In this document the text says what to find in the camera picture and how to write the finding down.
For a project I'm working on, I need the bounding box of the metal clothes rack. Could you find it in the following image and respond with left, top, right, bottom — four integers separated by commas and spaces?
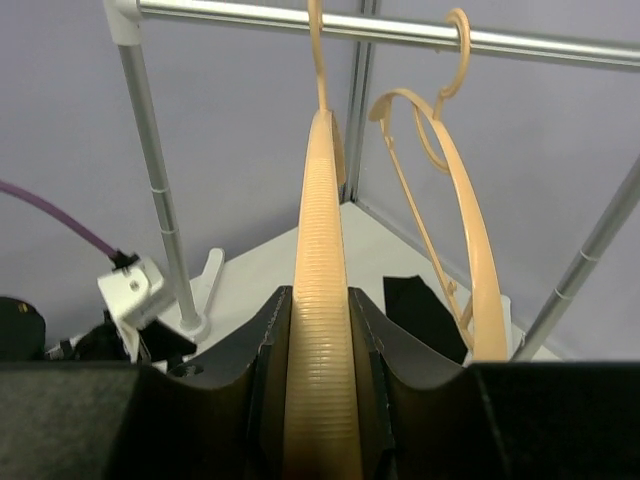
104, 1, 639, 361

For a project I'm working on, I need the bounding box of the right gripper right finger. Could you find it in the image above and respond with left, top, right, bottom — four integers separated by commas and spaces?
348, 287, 500, 479

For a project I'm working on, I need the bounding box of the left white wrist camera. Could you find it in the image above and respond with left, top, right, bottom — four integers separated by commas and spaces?
97, 256, 174, 363

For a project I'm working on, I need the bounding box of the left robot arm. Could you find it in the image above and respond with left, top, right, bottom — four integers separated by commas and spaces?
1, 297, 197, 369

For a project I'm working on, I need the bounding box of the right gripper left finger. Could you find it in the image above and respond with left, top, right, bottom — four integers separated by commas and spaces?
104, 286, 292, 479

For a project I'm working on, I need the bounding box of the black shirt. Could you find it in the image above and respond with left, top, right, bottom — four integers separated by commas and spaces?
383, 276, 468, 365

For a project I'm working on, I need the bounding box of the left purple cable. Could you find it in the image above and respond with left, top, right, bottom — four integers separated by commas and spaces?
0, 180, 121, 261

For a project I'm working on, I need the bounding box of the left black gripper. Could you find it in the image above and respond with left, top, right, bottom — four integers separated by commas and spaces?
44, 319, 197, 369

